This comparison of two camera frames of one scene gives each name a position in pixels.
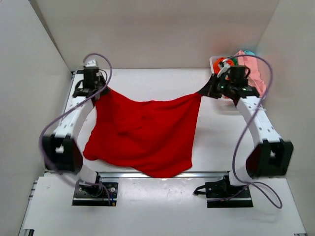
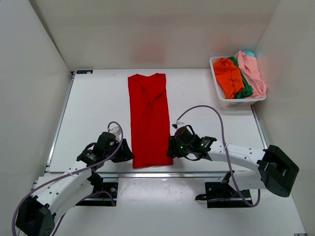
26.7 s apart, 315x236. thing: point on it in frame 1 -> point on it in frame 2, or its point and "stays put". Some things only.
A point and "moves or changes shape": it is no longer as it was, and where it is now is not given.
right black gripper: (208, 90) -> (173, 151)
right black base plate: (215, 190) stays put
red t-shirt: (156, 138) moves or changes shape
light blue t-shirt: (247, 52) stays put
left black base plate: (95, 194) stays put
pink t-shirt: (256, 79) stays put
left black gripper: (105, 90) -> (125, 153)
